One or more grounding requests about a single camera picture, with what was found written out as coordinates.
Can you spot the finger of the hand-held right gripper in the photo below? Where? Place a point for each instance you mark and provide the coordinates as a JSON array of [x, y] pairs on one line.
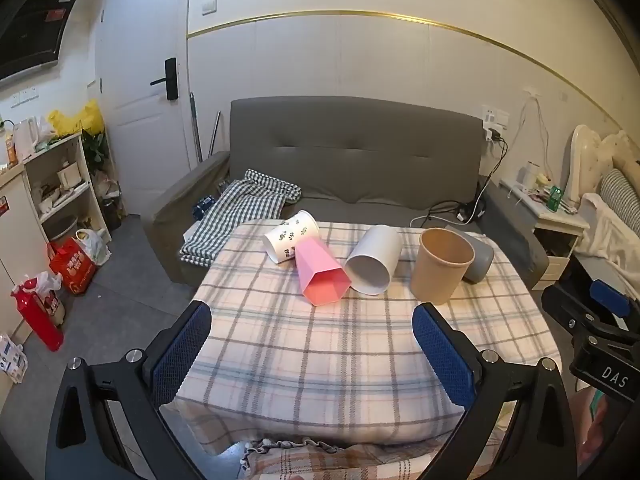
[[607, 297], [570, 310]]

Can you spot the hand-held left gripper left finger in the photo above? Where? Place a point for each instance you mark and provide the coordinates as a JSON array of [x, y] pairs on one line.
[[181, 357]]

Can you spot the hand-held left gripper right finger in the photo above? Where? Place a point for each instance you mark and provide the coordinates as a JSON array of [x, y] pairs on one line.
[[444, 365]]

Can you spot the brown paper cup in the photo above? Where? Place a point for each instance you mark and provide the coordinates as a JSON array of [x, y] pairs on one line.
[[440, 275]]

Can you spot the grey cup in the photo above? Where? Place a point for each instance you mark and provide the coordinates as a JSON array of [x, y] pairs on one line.
[[481, 260]]

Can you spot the plain white cup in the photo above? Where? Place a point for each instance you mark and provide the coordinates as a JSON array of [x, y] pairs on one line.
[[375, 252]]

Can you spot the pink hexagonal cup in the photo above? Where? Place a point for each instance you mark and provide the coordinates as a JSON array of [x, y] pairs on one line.
[[320, 275]]

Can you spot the white leaf-print cup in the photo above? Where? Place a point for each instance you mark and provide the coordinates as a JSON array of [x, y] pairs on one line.
[[292, 235]]

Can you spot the person's right hand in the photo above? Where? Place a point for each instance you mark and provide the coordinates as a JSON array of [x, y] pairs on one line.
[[592, 435]]

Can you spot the white bedding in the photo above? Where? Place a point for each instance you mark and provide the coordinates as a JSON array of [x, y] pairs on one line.
[[610, 235]]

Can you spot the white nightstand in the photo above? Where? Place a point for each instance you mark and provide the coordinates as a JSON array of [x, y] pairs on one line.
[[557, 230]]

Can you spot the checkered pillow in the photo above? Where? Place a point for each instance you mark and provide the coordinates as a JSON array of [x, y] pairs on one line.
[[620, 192]]

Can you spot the green bottle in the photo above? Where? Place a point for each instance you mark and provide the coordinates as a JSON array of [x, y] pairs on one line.
[[555, 199]]

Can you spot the plaid tablecloth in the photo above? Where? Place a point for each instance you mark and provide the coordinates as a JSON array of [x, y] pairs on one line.
[[320, 360]]

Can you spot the pink plaid blanket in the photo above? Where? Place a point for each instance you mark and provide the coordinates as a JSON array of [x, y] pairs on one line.
[[350, 462]]

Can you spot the white plastic bag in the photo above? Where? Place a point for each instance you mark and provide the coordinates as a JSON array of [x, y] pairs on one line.
[[95, 247]]

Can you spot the white bottle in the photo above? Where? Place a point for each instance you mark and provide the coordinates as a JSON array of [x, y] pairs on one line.
[[530, 175]]

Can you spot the red paper bag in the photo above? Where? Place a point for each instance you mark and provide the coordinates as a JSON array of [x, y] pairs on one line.
[[72, 267]]

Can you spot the cream bed headboard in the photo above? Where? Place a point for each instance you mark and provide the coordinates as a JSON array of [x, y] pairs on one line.
[[590, 155]]

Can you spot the red gift bag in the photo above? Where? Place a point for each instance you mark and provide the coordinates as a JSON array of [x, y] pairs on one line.
[[37, 315]]

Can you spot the green checkered cloth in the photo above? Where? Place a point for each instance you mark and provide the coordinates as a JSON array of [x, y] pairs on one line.
[[240, 210]]

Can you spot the blue and white carton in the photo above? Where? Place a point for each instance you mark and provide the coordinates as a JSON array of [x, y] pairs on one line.
[[12, 360]]

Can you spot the white cabinet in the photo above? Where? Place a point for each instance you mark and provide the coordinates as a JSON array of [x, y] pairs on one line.
[[17, 240]]

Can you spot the white open shelf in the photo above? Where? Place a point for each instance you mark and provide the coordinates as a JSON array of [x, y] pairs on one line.
[[82, 160]]

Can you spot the green plant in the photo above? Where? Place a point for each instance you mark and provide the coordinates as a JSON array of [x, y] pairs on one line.
[[97, 152]]

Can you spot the grey sofa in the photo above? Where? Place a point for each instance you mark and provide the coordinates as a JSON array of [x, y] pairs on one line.
[[360, 160]]

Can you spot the metal pole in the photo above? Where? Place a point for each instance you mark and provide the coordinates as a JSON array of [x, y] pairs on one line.
[[215, 132]]

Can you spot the mop pole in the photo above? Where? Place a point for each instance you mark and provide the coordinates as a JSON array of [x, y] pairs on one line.
[[195, 127]]

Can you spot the white door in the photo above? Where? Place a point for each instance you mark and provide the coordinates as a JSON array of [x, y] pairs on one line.
[[135, 110]]

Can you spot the yellow plastic bag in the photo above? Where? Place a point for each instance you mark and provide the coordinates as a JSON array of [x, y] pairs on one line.
[[75, 120]]

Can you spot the white kettle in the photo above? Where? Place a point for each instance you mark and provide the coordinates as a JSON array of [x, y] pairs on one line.
[[27, 137]]

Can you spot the orange bottle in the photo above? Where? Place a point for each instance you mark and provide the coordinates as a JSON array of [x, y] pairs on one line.
[[10, 150]]

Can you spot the black range hood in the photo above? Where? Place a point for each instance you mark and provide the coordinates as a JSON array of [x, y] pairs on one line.
[[30, 35]]

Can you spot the wall outlet with chargers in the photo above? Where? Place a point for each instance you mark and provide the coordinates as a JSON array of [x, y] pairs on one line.
[[495, 122]]

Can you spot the white wall sockets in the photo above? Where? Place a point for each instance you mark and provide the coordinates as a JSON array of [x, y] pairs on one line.
[[24, 96]]

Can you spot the white light switch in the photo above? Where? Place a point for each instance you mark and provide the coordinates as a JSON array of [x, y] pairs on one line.
[[209, 8]]

